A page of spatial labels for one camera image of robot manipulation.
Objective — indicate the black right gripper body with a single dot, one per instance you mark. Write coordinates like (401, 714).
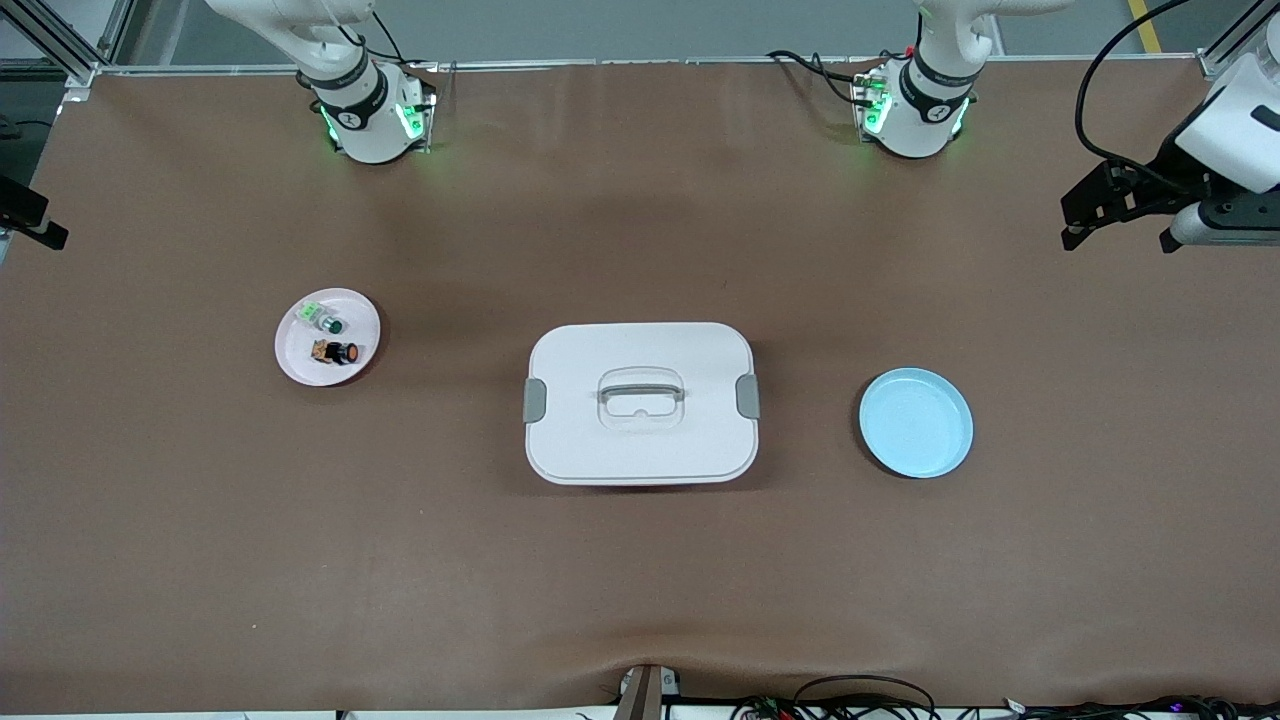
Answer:
(24, 207)

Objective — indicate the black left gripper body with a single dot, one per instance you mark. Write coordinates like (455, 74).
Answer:
(1169, 167)

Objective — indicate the orange push-button switch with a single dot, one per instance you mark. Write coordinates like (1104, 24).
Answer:
(345, 353)

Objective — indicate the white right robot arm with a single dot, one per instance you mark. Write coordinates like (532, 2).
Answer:
(360, 120)

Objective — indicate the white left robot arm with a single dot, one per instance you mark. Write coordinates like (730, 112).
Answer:
(925, 110)

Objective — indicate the grey box latch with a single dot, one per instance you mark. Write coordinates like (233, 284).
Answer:
(535, 400)
(748, 397)

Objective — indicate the white lidded storage box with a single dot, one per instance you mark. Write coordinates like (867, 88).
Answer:
(640, 450)

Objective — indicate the light blue round plate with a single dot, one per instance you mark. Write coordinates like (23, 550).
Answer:
(915, 425)

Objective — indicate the pink round plate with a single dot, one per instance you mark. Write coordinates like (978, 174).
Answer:
(300, 365)

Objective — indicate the brown table mat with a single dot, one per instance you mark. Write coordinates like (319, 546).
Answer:
(640, 560)

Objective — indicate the aluminium frame post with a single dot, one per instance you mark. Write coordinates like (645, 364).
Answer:
(116, 30)
(1212, 62)

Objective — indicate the green push-button switch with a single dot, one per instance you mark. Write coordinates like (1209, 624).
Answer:
(325, 320)

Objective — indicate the silver table edge rail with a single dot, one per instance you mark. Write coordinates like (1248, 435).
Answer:
(600, 64)

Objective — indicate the grey metal mount bracket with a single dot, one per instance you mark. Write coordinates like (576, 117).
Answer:
(640, 700)

